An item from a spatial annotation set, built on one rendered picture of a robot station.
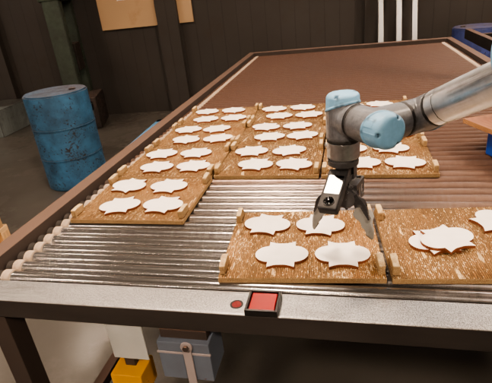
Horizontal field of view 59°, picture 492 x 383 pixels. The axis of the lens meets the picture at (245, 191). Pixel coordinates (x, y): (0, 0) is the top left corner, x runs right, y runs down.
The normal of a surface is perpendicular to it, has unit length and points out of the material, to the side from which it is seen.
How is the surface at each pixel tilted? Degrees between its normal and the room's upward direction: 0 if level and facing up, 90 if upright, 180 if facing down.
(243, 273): 0
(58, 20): 89
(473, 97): 107
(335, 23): 90
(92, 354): 0
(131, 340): 90
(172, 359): 90
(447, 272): 0
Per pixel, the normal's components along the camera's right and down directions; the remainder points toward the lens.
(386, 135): 0.44, 0.33
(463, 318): -0.10, -0.90
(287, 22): -0.15, 0.43
